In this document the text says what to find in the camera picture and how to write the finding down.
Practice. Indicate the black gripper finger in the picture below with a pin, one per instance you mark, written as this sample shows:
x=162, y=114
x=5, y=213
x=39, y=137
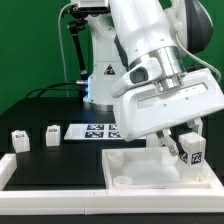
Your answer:
x=196, y=125
x=165, y=139

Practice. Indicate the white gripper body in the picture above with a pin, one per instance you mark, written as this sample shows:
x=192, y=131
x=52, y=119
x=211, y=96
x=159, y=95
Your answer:
x=141, y=109

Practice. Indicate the white square tabletop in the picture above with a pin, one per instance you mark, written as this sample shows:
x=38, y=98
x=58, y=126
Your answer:
x=152, y=168

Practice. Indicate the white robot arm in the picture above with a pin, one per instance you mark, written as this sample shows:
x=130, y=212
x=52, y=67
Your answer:
x=143, y=30

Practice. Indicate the white U-shaped obstacle fence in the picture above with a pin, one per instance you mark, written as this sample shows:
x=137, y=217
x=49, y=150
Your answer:
x=86, y=202

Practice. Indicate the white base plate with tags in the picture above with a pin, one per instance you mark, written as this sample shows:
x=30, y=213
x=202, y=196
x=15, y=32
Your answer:
x=92, y=132

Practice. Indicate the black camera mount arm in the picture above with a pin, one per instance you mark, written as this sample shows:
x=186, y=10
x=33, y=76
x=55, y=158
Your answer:
x=74, y=29

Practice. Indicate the camera on mount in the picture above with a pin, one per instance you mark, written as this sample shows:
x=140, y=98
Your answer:
x=91, y=6

